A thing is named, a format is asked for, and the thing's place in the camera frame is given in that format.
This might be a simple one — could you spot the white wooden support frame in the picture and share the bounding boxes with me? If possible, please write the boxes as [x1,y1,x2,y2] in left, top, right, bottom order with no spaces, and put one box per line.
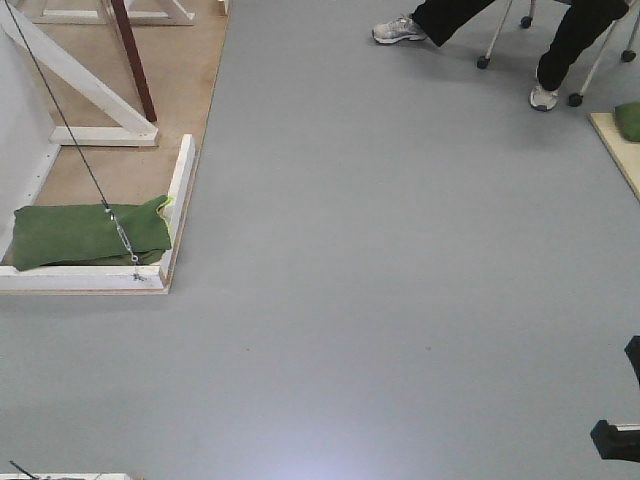
[0,0,231,294]

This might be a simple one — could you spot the green sandbag on right board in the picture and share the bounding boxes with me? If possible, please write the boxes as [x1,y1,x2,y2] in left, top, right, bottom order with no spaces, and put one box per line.
[614,101,640,143]

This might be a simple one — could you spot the wheeled chair metal legs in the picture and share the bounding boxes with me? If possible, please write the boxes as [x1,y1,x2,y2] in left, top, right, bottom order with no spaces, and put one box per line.
[476,1,639,107]

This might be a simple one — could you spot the brown wooden door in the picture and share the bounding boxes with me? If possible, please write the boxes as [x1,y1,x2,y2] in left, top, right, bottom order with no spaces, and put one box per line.
[110,0,157,122]

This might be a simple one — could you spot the black guy wire with turnbuckle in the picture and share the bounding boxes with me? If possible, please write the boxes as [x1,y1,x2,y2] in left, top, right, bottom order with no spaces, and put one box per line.
[0,0,147,284]

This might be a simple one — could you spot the seated person in black trousers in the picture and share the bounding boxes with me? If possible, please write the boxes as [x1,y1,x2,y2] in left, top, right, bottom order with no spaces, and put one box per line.
[411,0,629,91]

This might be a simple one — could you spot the grey white left sneaker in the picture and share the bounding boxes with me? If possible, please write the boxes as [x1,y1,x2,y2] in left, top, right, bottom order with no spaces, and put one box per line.
[372,15,427,45]

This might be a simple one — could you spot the green sandbag near turnbuckle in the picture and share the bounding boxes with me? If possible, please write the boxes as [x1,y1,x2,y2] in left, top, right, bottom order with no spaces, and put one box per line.
[10,195,171,271]

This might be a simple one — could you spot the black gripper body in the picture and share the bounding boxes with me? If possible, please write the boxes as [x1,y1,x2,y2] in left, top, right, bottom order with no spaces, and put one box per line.
[590,420,640,462]

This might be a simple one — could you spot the light plywood board right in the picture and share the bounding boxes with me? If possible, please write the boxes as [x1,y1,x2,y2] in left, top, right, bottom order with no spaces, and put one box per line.
[588,113,639,199]

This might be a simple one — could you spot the plywood base platform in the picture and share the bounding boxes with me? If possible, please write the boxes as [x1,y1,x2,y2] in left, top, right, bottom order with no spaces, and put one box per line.
[0,0,236,296]

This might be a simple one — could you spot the grey white sneaker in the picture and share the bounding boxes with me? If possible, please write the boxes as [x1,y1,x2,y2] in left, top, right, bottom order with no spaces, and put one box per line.
[528,68,562,112]
[372,15,427,45]

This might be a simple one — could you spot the grey white right sneaker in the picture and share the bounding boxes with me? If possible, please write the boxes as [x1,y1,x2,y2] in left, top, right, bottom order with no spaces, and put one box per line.
[528,68,562,112]

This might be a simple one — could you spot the white robot base edge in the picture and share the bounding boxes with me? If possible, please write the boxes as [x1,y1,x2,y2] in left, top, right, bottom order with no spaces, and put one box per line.
[1,462,132,480]

